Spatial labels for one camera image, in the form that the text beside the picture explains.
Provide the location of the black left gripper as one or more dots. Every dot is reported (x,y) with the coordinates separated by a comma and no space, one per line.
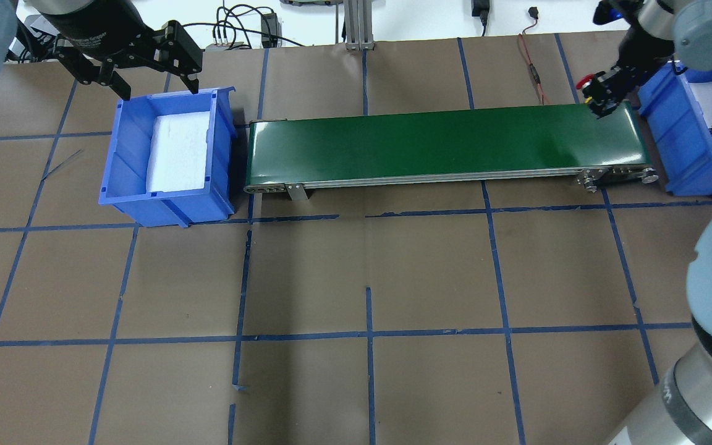
(91,26)

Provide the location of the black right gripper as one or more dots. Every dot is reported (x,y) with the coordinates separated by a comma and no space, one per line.
(636,60)

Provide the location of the red push button switch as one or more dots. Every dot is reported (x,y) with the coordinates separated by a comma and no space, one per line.
(598,94)

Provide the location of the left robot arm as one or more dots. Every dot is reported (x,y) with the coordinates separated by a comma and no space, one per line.
(39,38)

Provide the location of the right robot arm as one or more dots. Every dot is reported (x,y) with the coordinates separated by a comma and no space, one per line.
(666,56)

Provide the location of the green conveyor belt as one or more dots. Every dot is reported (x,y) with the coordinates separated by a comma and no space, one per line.
(564,140)

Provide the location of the blue plastic bin right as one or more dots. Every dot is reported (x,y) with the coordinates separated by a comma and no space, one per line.
(676,122)

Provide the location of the blue plastic bin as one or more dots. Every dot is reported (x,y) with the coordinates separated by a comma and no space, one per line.
(676,122)
(123,184)

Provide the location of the white foam pad left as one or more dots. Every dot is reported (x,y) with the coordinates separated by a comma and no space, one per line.
(178,153)

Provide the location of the blue plastic bin left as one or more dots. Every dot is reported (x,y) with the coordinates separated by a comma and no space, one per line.
(123,184)

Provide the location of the black power adapter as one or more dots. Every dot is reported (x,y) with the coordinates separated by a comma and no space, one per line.
(270,30)

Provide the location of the aluminium frame post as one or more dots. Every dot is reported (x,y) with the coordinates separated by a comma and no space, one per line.
(358,23)

